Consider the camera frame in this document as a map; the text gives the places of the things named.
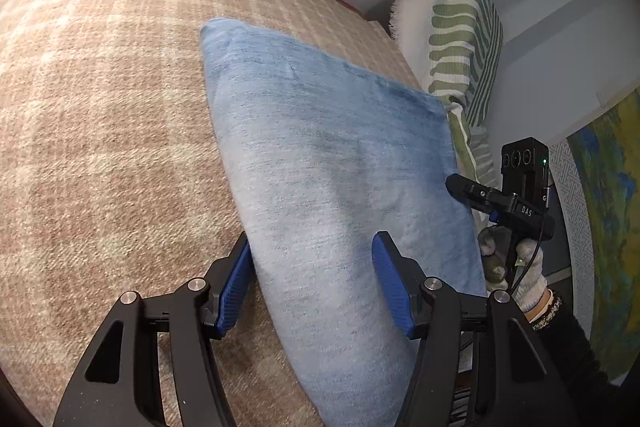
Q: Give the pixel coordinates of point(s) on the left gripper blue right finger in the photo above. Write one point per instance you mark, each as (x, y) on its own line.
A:
(401, 279)

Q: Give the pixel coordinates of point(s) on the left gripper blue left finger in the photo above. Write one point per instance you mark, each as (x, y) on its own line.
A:
(231, 278)

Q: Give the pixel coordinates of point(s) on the blue denim pants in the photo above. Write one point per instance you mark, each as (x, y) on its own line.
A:
(321, 155)

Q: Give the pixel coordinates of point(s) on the right forearm dark sleeve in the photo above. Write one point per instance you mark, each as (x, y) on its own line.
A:
(567, 346)

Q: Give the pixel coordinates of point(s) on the colourful landscape painting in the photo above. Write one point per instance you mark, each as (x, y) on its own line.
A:
(606, 154)

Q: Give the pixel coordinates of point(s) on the checkered beige bed blanket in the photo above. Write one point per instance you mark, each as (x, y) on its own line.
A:
(110, 174)

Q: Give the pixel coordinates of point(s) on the green white striped pillow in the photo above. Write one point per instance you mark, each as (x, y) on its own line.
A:
(453, 48)

